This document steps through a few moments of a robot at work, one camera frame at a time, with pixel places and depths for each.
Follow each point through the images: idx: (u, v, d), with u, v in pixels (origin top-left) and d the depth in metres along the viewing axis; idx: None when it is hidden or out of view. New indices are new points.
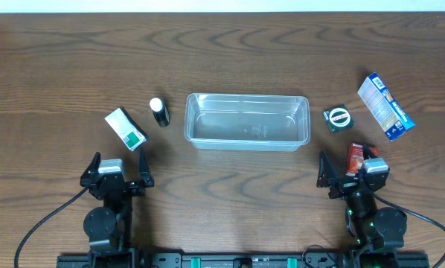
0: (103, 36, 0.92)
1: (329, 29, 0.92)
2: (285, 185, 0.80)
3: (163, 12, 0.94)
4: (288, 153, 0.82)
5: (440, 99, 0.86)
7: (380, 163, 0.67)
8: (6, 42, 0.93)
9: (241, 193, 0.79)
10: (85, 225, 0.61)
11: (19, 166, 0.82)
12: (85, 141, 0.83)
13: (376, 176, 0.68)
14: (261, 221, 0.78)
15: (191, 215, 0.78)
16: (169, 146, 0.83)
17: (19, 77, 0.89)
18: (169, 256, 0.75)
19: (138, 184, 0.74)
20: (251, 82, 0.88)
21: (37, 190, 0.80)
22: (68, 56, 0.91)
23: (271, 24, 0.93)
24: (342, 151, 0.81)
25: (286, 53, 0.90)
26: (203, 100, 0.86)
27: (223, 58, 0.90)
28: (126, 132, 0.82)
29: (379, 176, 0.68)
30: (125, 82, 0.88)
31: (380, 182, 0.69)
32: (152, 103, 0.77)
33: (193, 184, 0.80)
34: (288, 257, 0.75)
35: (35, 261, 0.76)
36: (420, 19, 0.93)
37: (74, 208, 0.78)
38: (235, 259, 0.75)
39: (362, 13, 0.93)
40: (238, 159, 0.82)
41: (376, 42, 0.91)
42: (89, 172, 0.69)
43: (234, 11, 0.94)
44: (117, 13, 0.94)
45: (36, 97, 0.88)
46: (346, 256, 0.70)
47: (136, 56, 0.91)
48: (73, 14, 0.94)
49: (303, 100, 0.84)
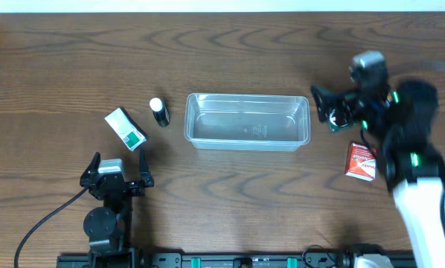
0: (103, 36, 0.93)
1: (328, 29, 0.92)
2: (285, 185, 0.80)
3: (163, 11, 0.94)
4: (288, 153, 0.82)
5: (440, 98, 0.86)
7: (371, 52, 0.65)
8: (6, 42, 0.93)
9: (241, 193, 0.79)
10: (85, 225, 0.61)
11: (19, 166, 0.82)
12: (85, 141, 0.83)
13: (371, 66, 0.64)
14: (261, 221, 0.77)
15: (192, 215, 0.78)
16: (169, 146, 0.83)
17: (20, 77, 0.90)
18: (169, 256, 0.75)
19: (138, 184, 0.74)
20: (251, 82, 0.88)
21: (37, 190, 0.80)
22: (69, 56, 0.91)
23: (271, 24, 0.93)
24: (342, 152, 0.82)
25: (286, 53, 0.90)
26: (203, 100, 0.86)
27: (223, 57, 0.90)
28: (126, 132, 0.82)
29: (376, 68, 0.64)
30: (125, 82, 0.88)
31: (382, 77, 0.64)
32: (152, 103, 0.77)
33: (193, 184, 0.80)
34: (288, 257, 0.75)
35: (34, 261, 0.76)
36: (420, 19, 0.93)
37: (74, 208, 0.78)
38: (235, 259, 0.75)
39: (362, 13, 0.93)
40: (239, 159, 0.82)
41: (376, 42, 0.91)
42: (88, 172, 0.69)
43: (234, 10, 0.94)
44: (117, 13, 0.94)
45: (36, 97, 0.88)
46: (346, 255, 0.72)
47: (136, 56, 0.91)
48: (73, 14, 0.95)
49: (303, 100, 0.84)
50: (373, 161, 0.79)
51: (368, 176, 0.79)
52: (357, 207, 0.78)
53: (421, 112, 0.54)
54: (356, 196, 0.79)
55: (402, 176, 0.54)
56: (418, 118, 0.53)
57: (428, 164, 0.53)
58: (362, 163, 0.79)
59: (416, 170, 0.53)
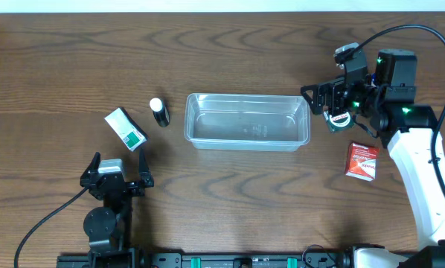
0: (103, 36, 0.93)
1: (329, 29, 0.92)
2: (285, 185, 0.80)
3: (163, 11, 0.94)
4: (287, 153, 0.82)
5: (440, 98, 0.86)
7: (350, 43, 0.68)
8: (6, 42, 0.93)
9: (241, 193, 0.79)
10: (85, 225, 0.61)
11: (19, 166, 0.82)
12: (85, 141, 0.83)
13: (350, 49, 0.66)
14: (261, 221, 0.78)
15: (192, 215, 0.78)
16: (169, 146, 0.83)
17: (20, 77, 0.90)
18: (169, 257, 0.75)
19: (138, 184, 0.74)
20: (251, 82, 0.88)
21: (37, 190, 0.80)
22: (69, 56, 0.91)
23: (271, 24, 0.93)
24: (342, 152, 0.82)
25: (286, 53, 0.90)
26: (203, 100, 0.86)
27: (223, 57, 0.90)
28: (126, 132, 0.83)
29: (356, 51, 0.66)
30: (125, 82, 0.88)
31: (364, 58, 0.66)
32: (152, 103, 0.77)
33: (193, 184, 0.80)
34: (288, 257, 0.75)
35: (34, 261, 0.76)
36: (420, 19, 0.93)
37: (74, 208, 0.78)
38: (235, 260, 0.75)
39: (362, 13, 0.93)
40: (239, 159, 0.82)
41: (376, 42, 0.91)
42: (89, 172, 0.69)
43: (234, 10, 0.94)
44: (117, 13, 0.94)
45: (36, 97, 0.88)
46: (346, 254, 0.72)
47: (136, 56, 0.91)
48: (73, 14, 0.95)
49: (303, 100, 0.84)
50: (372, 161, 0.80)
51: (368, 176, 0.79)
52: (357, 207, 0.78)
53: (402, 66, 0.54)
54: (356, 196, 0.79)
55: (394, 126, 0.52)
56: (402, 71, 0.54)
57: (417, 113, 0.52)
58: (362, 163, 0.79)
59: (406, 119, 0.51)
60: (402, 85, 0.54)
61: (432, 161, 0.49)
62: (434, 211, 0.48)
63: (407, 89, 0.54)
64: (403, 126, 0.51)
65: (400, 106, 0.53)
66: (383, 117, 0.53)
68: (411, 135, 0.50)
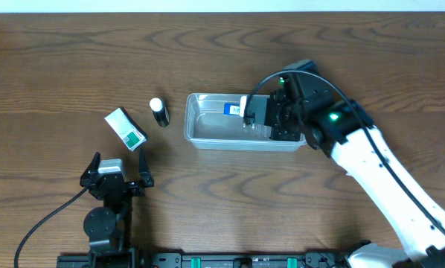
0: (103, 36, 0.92)
1: (329, 29, 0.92)
2: (285, 185, 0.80)
3: (162, 11, 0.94)
4: (287, 153, 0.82)
5: (440, 99, 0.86)
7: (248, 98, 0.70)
8: (7, 42, 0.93)
9: (241, 193, 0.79)
10: (85, 225, 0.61)
11: (19, 166, 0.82)
12: (85, 141, 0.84)
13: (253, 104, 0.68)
14: (260, 221, 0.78)
15: (192, 215, 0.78)
16: (169, 146, 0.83)
17: (20, 77, 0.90)
18: (169, 256, 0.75)
19: (138, 184, 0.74)
20: (251, 83, 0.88)
21: (37, 190, 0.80)
22: (69, 56, 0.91)
23: (271, 24, 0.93)
24: None
25: (286, 53, 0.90)
26: (203, 100, 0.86)
27: (223, 57, 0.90)
28: (126, 132, 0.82)
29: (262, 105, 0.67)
30: (125, 83, 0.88)
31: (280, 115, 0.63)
32: (152, 103, 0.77)
33: (193, 184, 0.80)
34: (288, 257, 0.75)
35: (34, 262, 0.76)
36: (420, 19, 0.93)
37: (74, 208, 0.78)
38: (235, 259, 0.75)
39: (362, 13, 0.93)
40: (238, 159, 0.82)
41: (375, 42, 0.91)
42: (88, 173, 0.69)
43: (234, 10, 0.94)
44: (117, 13, 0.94)
45: (36, 97, 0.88)
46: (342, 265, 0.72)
47: (136, 56, 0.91)
48: (72, 13, 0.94)
49: None
50: None
51: None
52: (358, 207, 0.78)
53: (306, 76, 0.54)
54: (355, 196, 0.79)
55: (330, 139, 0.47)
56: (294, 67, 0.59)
57: (347, 117, 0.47)
58: None
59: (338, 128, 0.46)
60: (316, 93, 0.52)
61: (383, 166, 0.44)
62: (411, 219, 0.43)
63: (321, 94, 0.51)
64: (341, 135, 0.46)
65: (327, 114, 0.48)
66: (314, 131, 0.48)
68: (347, 153, 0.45)
